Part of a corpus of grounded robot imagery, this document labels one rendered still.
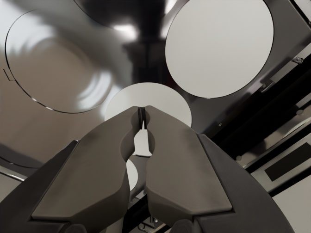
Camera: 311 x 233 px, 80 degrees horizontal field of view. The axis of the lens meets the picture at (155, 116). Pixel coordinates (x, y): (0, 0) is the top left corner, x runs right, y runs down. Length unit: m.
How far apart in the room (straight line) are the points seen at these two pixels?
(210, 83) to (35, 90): 0.18
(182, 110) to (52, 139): 0.16
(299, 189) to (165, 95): 0.14
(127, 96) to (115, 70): 0.03
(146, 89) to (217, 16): 0.09
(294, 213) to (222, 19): 0.17
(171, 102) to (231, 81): 0.07
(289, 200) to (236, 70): 0.13
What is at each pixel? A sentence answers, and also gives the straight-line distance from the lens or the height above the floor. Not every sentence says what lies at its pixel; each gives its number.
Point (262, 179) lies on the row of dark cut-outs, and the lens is 0.22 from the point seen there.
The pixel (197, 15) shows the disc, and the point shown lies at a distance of 0.19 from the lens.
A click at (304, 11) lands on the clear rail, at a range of 0.23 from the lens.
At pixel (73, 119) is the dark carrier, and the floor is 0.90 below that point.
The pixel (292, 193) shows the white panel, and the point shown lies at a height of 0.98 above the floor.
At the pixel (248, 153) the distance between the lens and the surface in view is 0.23.
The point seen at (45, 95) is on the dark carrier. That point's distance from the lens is 0.23.
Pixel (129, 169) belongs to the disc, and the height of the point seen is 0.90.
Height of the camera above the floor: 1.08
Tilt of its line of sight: 59 degrees down
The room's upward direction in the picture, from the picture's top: 178 degrees clockwise
